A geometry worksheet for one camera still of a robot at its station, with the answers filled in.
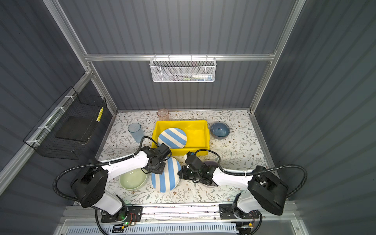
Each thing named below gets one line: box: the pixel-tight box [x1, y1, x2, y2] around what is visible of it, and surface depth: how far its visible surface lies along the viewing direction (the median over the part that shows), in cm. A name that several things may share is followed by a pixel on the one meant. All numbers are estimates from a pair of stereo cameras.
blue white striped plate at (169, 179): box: [151, 157, 182, 193], surface depth 84 cm
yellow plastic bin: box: [151, 119, 211, 156], surface depth 106 cm
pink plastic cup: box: [156, 108, 170, 121], surface depth 104 cm
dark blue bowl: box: [210, 122, 231, 140], surface depth 107 cm
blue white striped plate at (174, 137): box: [157, 127, 188, 149], surface depth 101 cm
